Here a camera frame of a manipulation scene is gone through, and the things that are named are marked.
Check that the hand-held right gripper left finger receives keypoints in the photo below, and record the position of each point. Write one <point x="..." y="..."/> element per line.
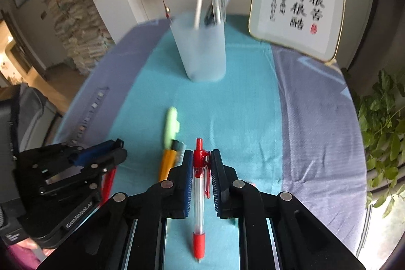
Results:
<point x="189" y="181"/>

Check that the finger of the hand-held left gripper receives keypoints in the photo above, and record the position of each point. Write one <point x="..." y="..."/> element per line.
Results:
<point x="91" y="152"/>
<point x="110" y="161"/>

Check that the orange pen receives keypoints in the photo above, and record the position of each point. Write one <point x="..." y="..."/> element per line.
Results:
<point x="166" y="162"/>

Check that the light green pen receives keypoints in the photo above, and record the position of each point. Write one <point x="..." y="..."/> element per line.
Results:
<point x="171" y="124"/>

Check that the white pen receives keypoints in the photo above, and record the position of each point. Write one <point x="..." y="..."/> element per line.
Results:
<point x="198" y="4"/>

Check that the green vine plant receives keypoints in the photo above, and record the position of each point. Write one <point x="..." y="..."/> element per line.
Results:
<point x="386" y="137"/>

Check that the wooden door frame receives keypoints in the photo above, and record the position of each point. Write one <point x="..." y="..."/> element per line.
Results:
<point x="22" y="48"/>

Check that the dark wall switch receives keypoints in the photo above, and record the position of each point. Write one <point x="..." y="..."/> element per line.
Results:
<point x="43" y="15"/>

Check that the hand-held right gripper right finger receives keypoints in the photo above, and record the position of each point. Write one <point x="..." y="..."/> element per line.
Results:
<point x="215" y="184"/>

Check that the frosted plastic cup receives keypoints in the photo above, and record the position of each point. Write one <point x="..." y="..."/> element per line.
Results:
<point x="202" y="51"/>

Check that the red retractable pen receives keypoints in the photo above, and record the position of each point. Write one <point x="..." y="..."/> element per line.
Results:
<point x="199" y="194"/>
<point x="109" y="184"/>

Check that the framed calligraphy sign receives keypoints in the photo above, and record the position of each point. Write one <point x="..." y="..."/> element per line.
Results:
<point x="294" y="1"/>

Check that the grey sofa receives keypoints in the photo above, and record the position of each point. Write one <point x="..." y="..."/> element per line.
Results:
<point x="34" y="111"/>

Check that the black pen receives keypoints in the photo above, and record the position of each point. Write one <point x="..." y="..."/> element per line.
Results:
<point x="209" y="15"/>

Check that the tall pile of papers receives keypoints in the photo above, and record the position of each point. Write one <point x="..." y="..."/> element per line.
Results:
<point x="82" y="32"/>

